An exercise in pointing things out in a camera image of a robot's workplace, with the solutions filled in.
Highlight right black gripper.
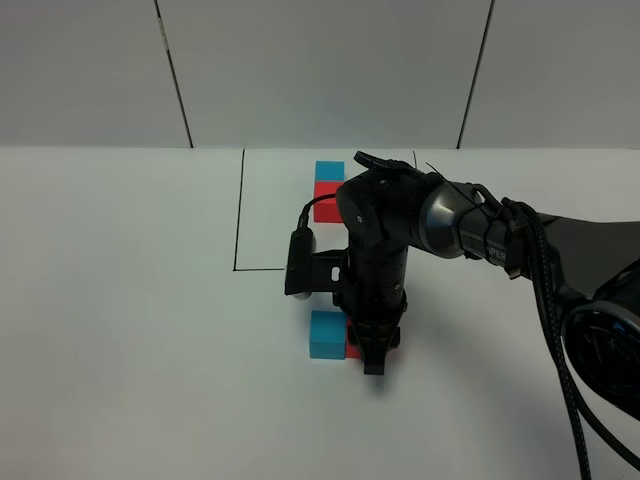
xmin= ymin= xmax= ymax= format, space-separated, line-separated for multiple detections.
xmin=334 ymin=244 xmax=408 ymax=375

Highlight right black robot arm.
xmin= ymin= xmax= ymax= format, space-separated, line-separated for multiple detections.
xmin=337 ymin=152 xmax=639 ymax=416

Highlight red template cube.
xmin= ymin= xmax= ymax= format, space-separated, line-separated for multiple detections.
xmin=312 ymin=181 xmax=343 ymax=224

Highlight blue template cube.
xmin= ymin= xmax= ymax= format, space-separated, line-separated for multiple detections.
xmin=314 ymin=161 xmax=345 ymax=182

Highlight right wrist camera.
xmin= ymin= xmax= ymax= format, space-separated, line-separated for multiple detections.
xmin=284 ymin=226 xmax=347 ymax=300

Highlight right black braided cable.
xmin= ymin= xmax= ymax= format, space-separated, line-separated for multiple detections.
xmin=519 ymin=202 xmax=640 ymax=480

